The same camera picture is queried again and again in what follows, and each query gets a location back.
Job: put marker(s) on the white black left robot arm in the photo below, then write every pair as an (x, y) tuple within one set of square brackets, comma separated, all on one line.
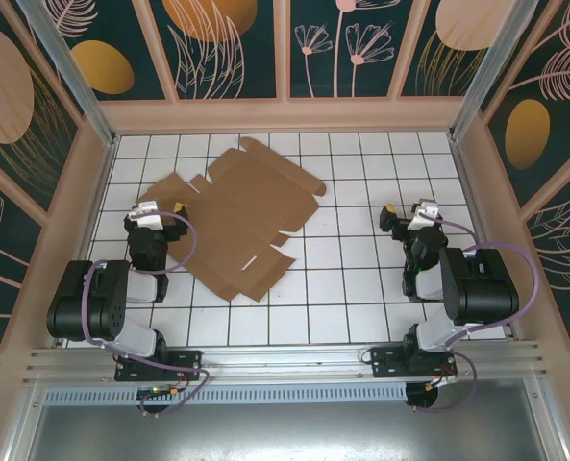
[(97, 298)]

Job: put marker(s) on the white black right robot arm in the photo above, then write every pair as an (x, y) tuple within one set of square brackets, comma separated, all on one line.
[(481, 288)]

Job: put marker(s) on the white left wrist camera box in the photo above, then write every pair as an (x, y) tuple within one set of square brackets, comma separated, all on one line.
[(146, 215)]

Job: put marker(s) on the grey metal sheet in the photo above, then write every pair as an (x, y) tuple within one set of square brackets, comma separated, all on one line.
[(284, 432)]

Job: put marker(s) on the aluminium frame post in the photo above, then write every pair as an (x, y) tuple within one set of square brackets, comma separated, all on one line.
[(485, 67), (66, 67)]

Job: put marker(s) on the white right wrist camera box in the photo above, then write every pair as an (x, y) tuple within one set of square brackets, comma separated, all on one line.
[(426, 216)]

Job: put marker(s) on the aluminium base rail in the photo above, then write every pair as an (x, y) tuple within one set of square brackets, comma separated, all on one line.
[(284, 357)]

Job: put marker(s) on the brown cardboard paper box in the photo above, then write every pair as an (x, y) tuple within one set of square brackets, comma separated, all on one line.
[(251, 216)]

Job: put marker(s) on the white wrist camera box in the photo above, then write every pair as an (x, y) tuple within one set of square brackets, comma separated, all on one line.
[(426, 216), (146, 215)]

